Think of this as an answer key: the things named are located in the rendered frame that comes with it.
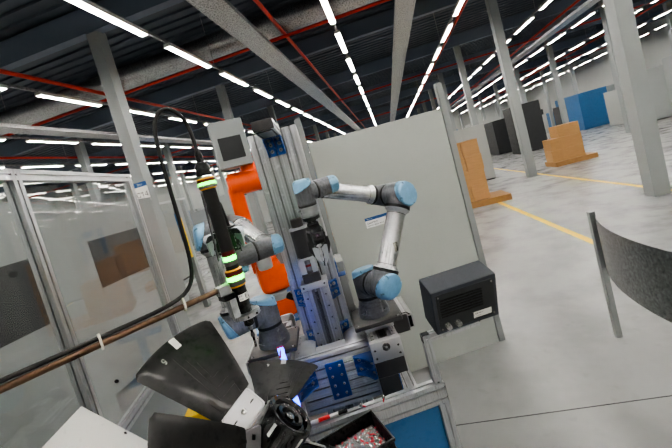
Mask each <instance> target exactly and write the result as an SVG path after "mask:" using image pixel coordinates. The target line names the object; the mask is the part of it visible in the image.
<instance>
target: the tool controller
mask: <svg viewBox="0 0 672 448"><path fill-rule="evenodd" d="M419 285H420V290H421V296H422V301H423V307H424V313H425V318H426V319H427V321H428V322H429V324H430V325H431V327H432V328H433V329H434V331H435V332H436V334H437V335H440V334H443V333H445V332H448V331H451V330H454V329H457V328H460V327H463V326H466V325H469V324H472V323H475V322H477V321H480V320H483V319H486V318H489V317H492V316H495V315H498V314H499V309H498V298H497V288H496V277H495V273H494V272H493V271H492V270H491V269H489V268H488V267H487V266H486V265H484V264H483V263H482V262H480V261H479V260H477V261H474V262H471V263H468V264H465V265H462V266H459V267H456V268H452V269H449V270H446V271H443V272H440V273H437V274H434V275H431V276H428V277H425V278H421V279H419Z"/></svg>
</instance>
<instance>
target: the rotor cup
mask: <svg viewBox="0 0 672 448"><path fill-rule="evenodd" d="M287 412H291V413H292V414H293V415H294V419H290V418H289V417H288V416H287ZM274 423H275V424H276V425H277V426H276V427H275V429H274V430H273V432H272V433H271V435H270V436H269V437H268V436H267V433H268V432H269V430H270V429H271V427H272V426H273V424H274ZM257 424H260V426H261V448H296V446H297V445H298V443H299V442H300V440H301V439H303V441H302V442H301V444H300V445H299V447H298V448H301V447H302V445H303V444H304V442H305V441H306V439H307V438H308V436H309V435H310V432H311V428H312V427H311V422H310V419H309V417H308V415H307V414H306V412H305V411H304V410H303V408H302V407H301V406H300V405H299V404H298V403H296V402H295V401H293V400H292V399H290V398H288V397H285V396H281V395H276V396H274V397H272V398H271V399H270V400H269V402H268V403H267V405H266V406H265V408H264V409H263V411H262V412H261V414H260V415H259V417H258V418H257V420H256V421H255V423H254V424H253V426H255V425H257Z"/></svg>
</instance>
